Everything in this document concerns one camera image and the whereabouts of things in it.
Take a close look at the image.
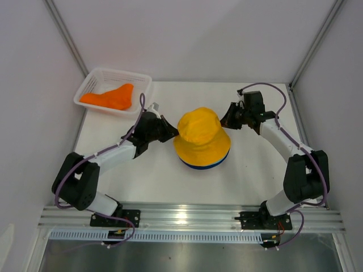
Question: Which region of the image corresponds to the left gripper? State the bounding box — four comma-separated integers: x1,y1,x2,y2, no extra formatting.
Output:
146,116,180,144

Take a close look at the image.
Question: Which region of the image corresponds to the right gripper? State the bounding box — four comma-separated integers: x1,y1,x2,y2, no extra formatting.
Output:
217,103,251,130

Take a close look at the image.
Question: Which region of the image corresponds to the teal hat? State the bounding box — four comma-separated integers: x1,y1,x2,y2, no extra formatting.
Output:
180,151,230,169

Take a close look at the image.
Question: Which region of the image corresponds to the yellow hat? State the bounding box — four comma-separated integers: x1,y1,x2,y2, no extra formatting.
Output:
173,107,231,169

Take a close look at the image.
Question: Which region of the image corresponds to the blue hat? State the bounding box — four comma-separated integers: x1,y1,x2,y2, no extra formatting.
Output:
181,154,229,171

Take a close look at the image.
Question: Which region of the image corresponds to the orange hat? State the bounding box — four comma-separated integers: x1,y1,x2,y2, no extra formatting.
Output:
79,83,134,111

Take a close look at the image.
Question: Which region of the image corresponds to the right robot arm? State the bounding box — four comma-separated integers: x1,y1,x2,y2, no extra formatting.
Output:
221,90,330,229

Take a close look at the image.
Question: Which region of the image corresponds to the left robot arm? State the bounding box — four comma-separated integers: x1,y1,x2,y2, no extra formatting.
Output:
52,110,179,227

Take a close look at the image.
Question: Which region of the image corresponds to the white plastic basket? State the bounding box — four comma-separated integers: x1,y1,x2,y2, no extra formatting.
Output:
73,68,152,117

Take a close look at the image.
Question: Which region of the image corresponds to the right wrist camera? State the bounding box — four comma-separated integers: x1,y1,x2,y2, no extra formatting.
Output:
237,89,244,101

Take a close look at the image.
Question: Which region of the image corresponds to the aluminium mounting rail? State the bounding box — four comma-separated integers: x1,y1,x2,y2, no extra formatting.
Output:
37,202,345,233

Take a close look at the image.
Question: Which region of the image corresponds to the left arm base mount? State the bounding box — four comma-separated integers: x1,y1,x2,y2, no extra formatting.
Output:
90,209,141,228

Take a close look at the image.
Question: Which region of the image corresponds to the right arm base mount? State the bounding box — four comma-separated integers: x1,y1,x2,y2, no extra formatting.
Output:
234,211,293,231

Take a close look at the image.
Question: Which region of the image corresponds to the white slotted cable duct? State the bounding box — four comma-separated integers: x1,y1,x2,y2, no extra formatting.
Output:
49,229,277,244

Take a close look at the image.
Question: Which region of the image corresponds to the right corner frame profile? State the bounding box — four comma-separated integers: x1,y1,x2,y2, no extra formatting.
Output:
289,0,347,91

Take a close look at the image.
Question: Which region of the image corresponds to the corner frame profile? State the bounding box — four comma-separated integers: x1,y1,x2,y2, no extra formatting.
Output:
289,0,347,91
43,0,89,78

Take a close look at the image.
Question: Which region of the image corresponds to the left corner frame profile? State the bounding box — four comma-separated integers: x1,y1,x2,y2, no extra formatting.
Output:
43,0,89,78

